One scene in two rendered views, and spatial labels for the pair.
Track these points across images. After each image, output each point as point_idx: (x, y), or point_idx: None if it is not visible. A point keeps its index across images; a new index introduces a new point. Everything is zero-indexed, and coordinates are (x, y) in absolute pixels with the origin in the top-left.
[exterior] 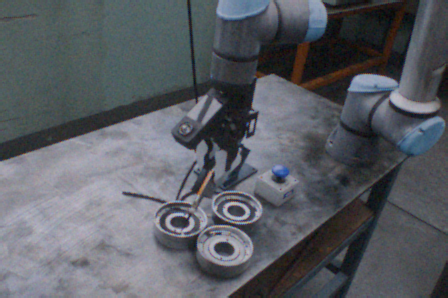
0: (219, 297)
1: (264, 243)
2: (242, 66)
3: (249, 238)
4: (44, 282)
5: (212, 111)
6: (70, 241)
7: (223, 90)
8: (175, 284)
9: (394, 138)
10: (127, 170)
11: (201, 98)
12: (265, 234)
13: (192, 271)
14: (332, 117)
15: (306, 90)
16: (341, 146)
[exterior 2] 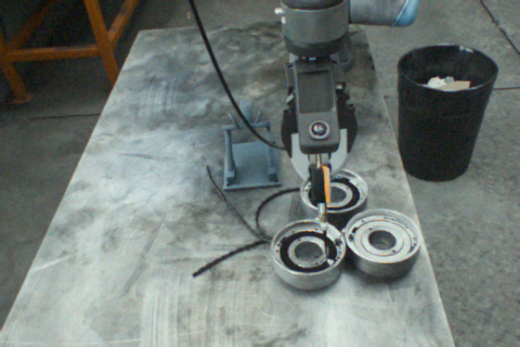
0: (433, 289)
1: (386, 205)
2: (345, 6)
3: (390, 210)
4: None
5: (328, 87)
6: None
7: (328, 52)
8: (383, 316)
9: (389, 15)
10: (157, 248)
11: (295, 82)
12: (374, 196)
13: (377, 289)
14: (258, 39)
15: (197, 27)
16: None
